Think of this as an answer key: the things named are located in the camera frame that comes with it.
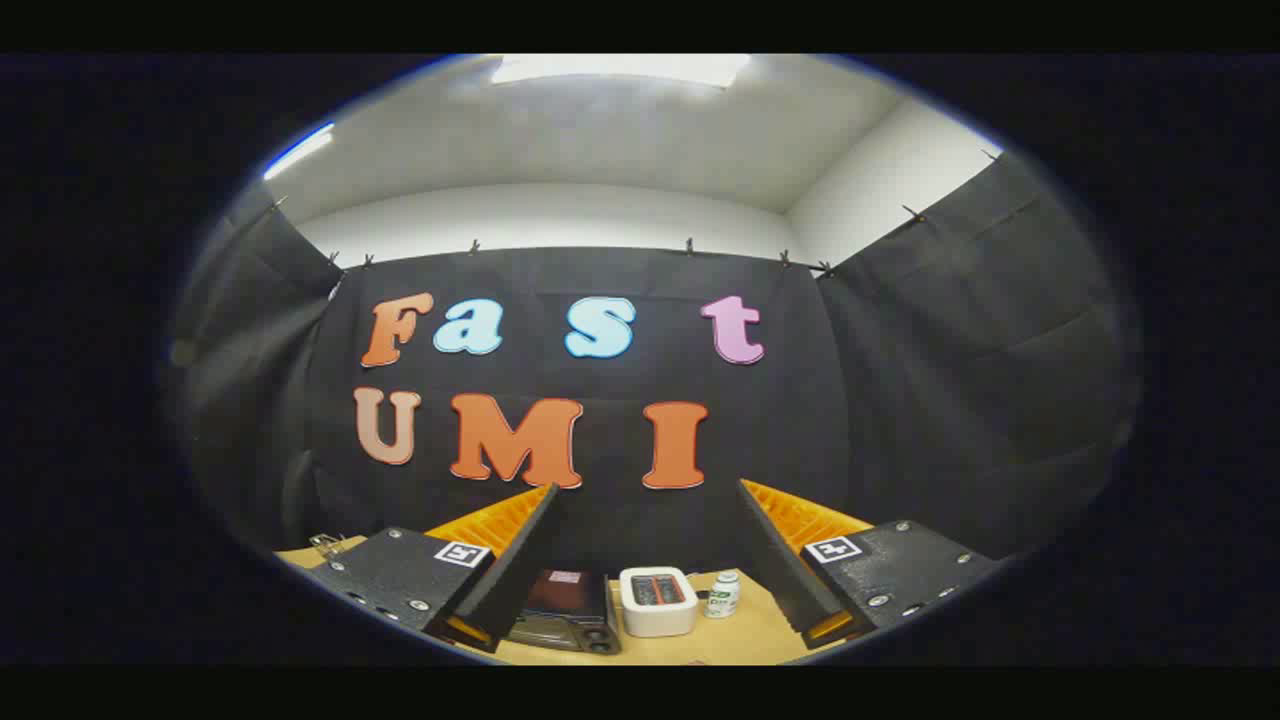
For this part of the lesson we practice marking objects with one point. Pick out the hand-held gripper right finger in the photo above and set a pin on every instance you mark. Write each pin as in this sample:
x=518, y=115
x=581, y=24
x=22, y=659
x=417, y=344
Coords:
x=780, y=560

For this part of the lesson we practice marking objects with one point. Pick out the white pop-up toaster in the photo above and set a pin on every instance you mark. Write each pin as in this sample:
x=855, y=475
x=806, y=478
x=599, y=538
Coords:
x=658, y=615

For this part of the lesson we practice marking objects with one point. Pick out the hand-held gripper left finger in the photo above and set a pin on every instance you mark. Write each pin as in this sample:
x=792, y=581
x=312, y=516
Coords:
x=520, y=560

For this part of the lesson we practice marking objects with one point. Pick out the black toaster oven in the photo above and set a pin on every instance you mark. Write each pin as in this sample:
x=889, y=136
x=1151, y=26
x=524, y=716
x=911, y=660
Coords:
x=570, y=602

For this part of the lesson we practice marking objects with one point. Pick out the white bottle green label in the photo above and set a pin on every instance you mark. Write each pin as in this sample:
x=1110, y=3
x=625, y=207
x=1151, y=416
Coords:
x=722, y=598

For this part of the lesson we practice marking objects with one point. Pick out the ceiling light panel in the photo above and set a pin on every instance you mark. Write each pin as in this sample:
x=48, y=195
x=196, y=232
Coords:
x=298, y=150

